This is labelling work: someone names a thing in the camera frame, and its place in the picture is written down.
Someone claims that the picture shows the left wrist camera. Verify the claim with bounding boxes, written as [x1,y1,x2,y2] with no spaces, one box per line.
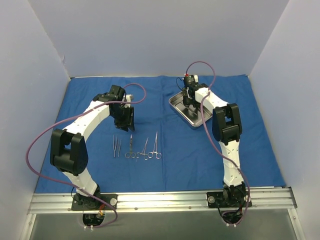
[123,94,134,104]

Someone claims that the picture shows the steel surgical scissors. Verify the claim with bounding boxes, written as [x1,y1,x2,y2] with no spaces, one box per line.
[124,134,136,159]

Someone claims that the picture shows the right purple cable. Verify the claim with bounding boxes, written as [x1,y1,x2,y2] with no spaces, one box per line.
[184,61,252,226]

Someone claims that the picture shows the blue surgical drape cloth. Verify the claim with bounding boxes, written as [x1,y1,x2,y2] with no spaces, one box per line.
[33,74,287,195]

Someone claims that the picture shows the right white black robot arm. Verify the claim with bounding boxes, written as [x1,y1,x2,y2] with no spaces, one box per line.
[182,73,247,207]

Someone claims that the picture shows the purple cable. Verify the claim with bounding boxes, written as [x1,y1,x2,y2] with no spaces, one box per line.
[25,83,147,230]
[184,61,252,226]

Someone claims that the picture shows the aluminium front rail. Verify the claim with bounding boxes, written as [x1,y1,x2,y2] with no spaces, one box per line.
[28,187,297,214]

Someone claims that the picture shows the steel forceps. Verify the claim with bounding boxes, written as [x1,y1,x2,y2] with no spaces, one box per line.
[136,138,149,161]
[147,132,162,160]

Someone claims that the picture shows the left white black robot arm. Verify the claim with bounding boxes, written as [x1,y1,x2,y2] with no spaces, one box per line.
[50,85,135,210]

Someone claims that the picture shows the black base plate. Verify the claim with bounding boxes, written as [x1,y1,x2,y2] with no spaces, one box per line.
[71,193,118,211]
[206,191,248,208]

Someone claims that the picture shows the stainless steel instrument tray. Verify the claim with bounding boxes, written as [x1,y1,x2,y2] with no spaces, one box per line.
[168,88,213,129]

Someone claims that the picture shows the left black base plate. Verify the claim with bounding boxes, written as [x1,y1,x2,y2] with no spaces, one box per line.
[71,193,118,211]

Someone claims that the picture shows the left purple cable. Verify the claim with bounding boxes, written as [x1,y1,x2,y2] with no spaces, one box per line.
[25,83,147,230]

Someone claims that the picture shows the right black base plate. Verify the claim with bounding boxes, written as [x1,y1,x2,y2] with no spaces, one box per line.
[206,191,248,208]

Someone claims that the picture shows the steel tweezers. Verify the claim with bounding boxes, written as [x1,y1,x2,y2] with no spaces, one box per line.
[112,135,118,158]
[117,139,122,158]

